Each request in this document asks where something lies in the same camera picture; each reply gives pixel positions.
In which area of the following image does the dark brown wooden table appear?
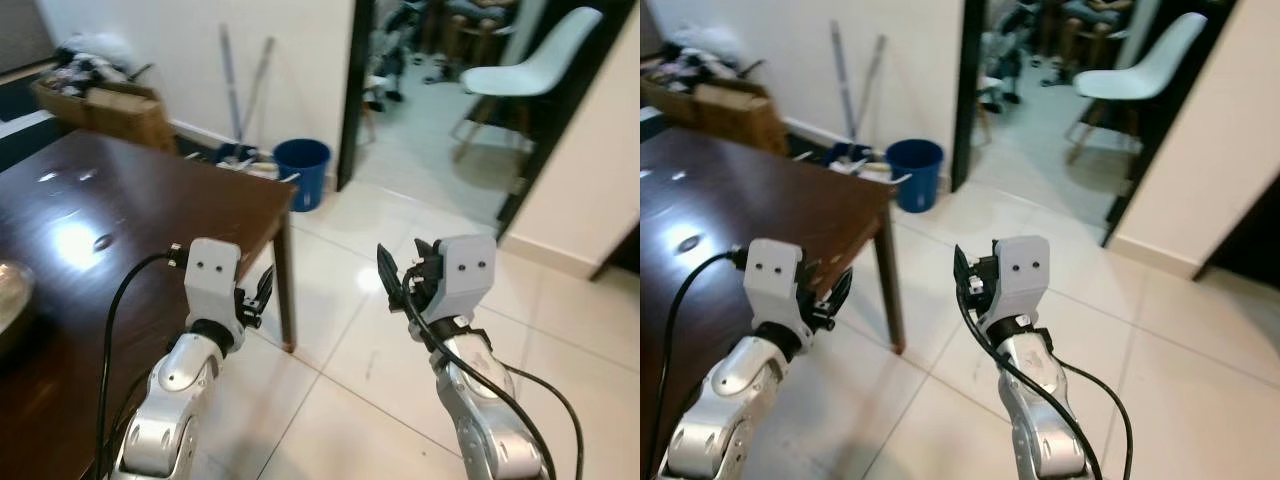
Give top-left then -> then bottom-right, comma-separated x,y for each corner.
0,128 -> 299,480
640,128 -> 907,480

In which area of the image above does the white chair with wooden legs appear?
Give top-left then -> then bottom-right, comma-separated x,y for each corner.
452,5 -> 605,167
1064,11 -> 1210,167

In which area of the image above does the seated person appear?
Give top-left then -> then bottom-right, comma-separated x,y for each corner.
425,0 -> 522,61
1035,0 -> 1137,57

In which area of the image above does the black wheeled stroller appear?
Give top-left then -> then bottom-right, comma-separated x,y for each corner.
364,0 -> 422,107
980,0 -> 1032,107

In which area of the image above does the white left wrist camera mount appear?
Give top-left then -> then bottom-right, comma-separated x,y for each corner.
184,238 -> 242,323
745,238 -> 804,332

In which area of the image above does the shiny metal bowl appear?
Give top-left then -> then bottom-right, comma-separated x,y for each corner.
0,260 -> 37,347

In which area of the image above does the blue plastic bucket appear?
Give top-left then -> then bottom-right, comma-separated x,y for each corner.
272,138 -> 332,213
885,138 -> 946,214

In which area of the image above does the black door frame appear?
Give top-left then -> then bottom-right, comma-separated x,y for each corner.
950,0 -> 1242,247
335,0 -> 640,242

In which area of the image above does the pile of clothes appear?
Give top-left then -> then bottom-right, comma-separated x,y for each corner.
655,25 -> 767,94
50,32 -> 153,94

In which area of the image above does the blue handled mop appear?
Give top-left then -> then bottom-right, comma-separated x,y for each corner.
824,20 -> 897,184
213,24 -> 283,183

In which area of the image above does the silver handled broom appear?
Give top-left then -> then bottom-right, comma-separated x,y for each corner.
856,34 -> 889,146
242,37 -> 277,146

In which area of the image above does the black white floor mat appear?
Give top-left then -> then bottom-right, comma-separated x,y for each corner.
0,96 -> 76,171

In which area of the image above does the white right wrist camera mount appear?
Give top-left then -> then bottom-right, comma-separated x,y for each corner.
992,235 -> 1052,322
438,235 -> 498,321

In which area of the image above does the brown cardboard box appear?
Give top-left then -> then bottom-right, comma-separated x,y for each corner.
642,70 -> 792,157
32,78 -> 177,154

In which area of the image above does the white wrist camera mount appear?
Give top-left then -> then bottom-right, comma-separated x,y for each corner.
992,235 -> 1052,322
745,238 -> 804,332
438,235 -> 498,321
184,238 -> 242,323

